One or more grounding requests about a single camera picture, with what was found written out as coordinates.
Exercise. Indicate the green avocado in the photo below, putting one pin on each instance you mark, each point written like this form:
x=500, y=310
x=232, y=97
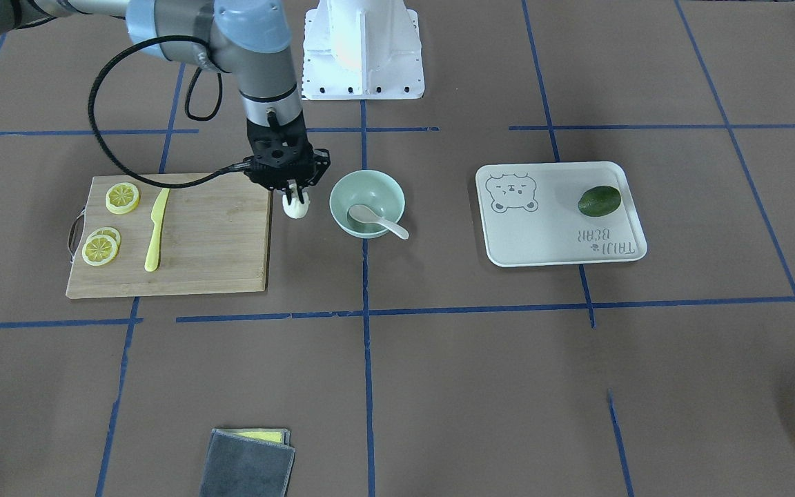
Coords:
x=599, y=201

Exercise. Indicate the wooden cutting board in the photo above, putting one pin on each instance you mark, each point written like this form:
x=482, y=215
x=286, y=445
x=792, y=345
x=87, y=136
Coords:
x=215, y=239

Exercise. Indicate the grey folded cloth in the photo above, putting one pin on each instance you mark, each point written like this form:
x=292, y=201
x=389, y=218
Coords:
x=248, y=462

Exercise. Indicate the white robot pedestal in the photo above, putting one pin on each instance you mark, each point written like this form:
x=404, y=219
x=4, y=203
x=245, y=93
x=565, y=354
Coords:
x=362, y=50

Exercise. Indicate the white bear tray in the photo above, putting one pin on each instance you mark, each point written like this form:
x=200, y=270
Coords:
x=530, y=215

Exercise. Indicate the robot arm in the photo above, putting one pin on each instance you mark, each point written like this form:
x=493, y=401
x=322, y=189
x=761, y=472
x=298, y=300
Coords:
x=250, y=40

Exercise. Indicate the lemon slice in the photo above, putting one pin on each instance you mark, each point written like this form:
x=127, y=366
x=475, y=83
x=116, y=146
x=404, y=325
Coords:
x=99, y=250
x=122, y=198

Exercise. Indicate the white ceramic spoon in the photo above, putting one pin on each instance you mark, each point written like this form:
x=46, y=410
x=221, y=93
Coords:
x=364, y=214

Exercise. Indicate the upper lemon slice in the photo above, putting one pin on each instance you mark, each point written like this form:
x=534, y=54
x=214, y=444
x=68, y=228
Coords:
x=99, y=250

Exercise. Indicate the yellow plastic knife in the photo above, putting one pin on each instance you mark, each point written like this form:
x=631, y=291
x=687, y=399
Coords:
x=152, y=259

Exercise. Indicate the lower lemon slice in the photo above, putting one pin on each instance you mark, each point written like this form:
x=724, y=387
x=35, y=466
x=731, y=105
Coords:
x=122, y=198

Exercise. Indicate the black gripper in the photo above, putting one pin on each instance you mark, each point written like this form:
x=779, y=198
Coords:
x=321, y=166

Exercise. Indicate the white steamed bun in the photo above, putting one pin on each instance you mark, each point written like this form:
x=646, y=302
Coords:
x=296, y=211

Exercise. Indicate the green ceramic bowl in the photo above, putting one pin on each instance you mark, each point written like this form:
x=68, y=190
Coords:
x=374, y=189

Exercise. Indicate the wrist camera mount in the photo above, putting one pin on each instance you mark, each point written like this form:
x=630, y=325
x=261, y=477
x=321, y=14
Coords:
x=279, y=168

